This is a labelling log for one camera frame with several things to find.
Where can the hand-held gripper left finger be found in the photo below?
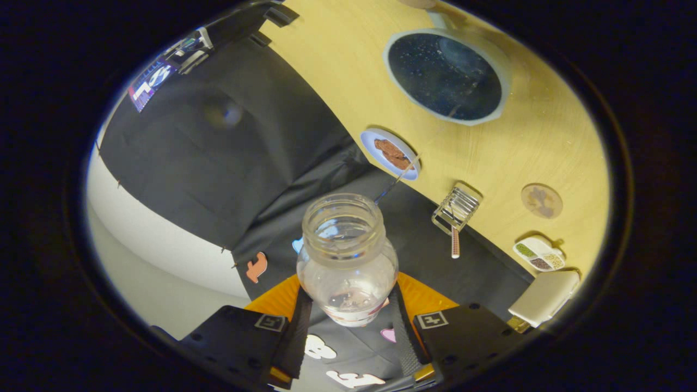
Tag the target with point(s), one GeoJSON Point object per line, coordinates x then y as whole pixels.
{"type": "Point", "coordinates": [294, 337]}

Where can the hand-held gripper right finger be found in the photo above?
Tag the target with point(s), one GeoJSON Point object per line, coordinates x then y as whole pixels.
{"type": "Point", "coordinates": [405, 337]}

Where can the clear glass juice bottle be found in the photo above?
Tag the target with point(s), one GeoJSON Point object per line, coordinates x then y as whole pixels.
{"type": "Point", "coordinates": [348, 261]}

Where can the round wooden coaster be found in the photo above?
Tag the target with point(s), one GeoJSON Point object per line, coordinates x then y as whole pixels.
{"type": "Point", "coordinates": [542, 201]}

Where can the white rectangular box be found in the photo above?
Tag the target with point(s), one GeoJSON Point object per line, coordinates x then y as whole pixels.
{"type": "Point", "coordinates": [547, 296]}

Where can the white divided seed dish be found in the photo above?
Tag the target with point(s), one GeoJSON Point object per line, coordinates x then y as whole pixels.
{"type": "Point", "coordinates": [539, 254]}

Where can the thin metal fork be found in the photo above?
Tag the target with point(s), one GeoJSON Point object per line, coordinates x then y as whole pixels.
{"type": "Point", "coordinates": [397, 179]}

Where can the brown food piece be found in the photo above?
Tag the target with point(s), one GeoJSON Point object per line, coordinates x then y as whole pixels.
{"type": "Point", "coordinates": [392, 153]}

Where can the small blue plate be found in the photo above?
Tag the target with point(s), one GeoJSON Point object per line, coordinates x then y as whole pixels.
{"type": "Point", "coordinates": [375, 155]}

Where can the black backdrop cloth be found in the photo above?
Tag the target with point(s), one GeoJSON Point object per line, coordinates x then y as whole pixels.
{"type": "Point", "coordinates": [218, 163]}

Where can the wooden table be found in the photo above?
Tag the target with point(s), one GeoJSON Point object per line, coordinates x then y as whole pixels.
{"type": "Point", "coordinates": [544, 136]}

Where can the large dark speckled plate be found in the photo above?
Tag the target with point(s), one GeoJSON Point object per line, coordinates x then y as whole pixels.
{"type": "Point", "coordinates": [444, 76]}

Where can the colourful printed sign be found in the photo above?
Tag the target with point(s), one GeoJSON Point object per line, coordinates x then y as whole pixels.
{"type": "Point", "coordinates": [155, 79]}

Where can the black clamp bracket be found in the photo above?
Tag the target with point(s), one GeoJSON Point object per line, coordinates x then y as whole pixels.
{"type": "Point", "coordinates": [275, 16]}

